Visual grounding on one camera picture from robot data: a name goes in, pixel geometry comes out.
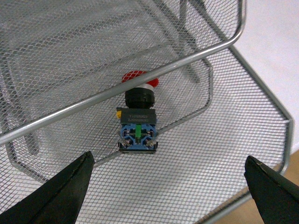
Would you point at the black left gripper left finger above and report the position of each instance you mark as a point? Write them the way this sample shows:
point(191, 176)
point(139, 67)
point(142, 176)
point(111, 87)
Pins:
point(59, 200)

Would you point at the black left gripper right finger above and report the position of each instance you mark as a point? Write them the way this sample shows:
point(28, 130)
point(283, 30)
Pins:
point(276, 198)

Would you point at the red emergency stop button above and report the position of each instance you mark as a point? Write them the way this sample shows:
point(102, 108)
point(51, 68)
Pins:
point(138, 133)

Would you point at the grey metal mesh rack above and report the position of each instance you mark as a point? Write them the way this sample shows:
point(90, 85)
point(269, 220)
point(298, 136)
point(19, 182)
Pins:
point(61, 67)

